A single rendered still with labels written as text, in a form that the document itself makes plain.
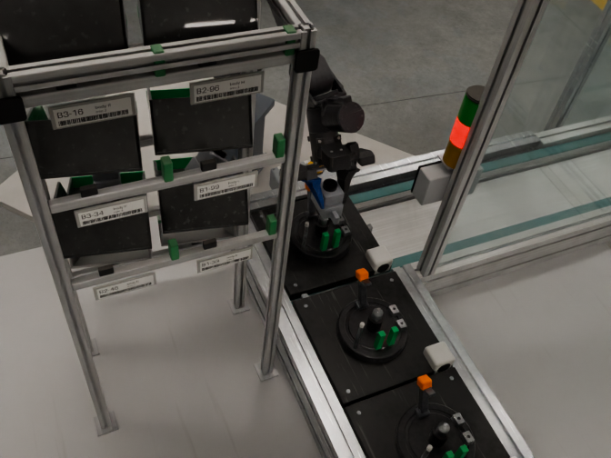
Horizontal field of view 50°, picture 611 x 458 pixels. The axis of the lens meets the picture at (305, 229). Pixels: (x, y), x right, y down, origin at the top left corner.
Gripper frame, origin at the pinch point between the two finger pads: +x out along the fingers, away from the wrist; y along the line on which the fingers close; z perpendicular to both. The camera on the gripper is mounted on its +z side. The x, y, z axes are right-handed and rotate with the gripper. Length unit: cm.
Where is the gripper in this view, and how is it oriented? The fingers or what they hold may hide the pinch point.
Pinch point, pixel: (331, 189)
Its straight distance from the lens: 131.7
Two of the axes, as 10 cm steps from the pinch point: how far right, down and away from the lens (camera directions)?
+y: 9.1, -2.4, 3.3
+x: 1.4, 9.5, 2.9
